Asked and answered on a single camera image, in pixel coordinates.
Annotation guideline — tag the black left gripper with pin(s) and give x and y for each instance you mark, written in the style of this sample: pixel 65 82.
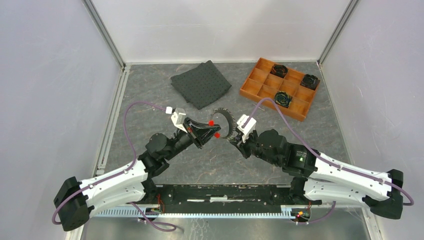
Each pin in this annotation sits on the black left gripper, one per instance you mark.
pixel 199 135

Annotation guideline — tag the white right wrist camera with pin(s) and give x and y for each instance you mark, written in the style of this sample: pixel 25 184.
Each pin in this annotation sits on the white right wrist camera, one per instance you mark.
pixel 245 125

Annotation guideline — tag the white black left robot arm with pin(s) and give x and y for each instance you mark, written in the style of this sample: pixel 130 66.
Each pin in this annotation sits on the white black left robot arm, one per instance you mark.
pixel 79 200

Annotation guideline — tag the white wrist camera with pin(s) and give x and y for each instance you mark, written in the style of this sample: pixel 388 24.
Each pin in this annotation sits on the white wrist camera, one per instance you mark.
pixel 178 116
pixel 245 125

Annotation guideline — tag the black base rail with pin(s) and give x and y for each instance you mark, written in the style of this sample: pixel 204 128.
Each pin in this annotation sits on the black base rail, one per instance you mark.
pixel 225 198

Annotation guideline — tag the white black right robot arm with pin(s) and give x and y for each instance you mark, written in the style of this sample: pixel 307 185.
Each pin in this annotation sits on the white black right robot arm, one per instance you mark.
pixel 318 177

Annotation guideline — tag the dark patterned roll front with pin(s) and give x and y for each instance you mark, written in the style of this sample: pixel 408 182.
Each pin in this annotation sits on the dark patterned roll front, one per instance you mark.
pixel 283 99

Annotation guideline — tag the wooden compartment tray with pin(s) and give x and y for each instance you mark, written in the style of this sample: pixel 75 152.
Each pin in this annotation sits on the wooden compartment tray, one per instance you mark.
pixel 260 84

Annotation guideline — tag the large metal keyring red grip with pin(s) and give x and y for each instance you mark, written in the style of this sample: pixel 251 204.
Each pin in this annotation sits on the large metal keyring red grip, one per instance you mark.
pixel 229 117

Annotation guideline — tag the grey perforated mat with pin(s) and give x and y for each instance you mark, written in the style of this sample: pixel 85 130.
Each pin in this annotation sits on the grey perforated mat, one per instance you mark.
pixel 202 85

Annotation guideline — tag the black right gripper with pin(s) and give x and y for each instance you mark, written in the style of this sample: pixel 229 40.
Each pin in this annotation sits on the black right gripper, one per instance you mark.
pixel 242 146

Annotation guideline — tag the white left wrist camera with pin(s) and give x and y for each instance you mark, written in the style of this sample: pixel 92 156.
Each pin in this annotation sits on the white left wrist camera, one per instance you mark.
pixel 178 116

